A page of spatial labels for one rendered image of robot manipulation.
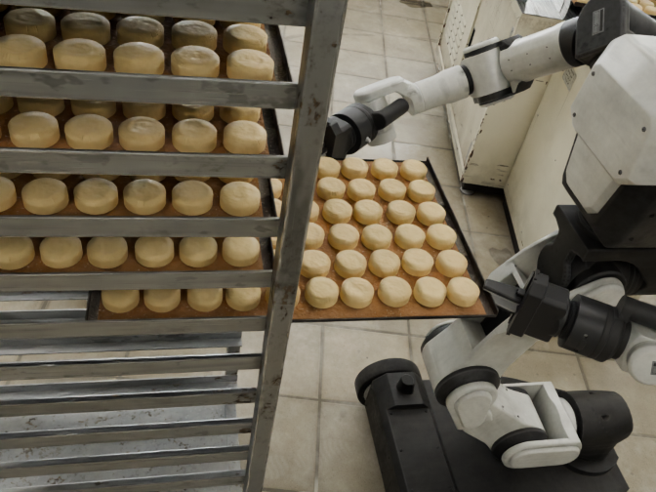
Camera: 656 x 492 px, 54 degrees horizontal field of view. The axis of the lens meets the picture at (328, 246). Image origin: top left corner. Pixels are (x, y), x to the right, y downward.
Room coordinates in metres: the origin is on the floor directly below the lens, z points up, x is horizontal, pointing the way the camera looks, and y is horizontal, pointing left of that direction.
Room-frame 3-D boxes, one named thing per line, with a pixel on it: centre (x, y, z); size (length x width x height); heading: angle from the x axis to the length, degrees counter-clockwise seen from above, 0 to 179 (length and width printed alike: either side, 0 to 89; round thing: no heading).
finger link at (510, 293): (0.75, -0.29, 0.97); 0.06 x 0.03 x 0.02; 77
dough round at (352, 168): (1.00, -0.02, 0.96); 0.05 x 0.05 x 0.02
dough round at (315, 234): (0.79, 0.03, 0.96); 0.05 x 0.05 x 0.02
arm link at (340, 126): (1.10, 0.02, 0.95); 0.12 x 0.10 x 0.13; 152
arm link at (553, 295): (0.73, -0.37, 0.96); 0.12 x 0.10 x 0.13; 77
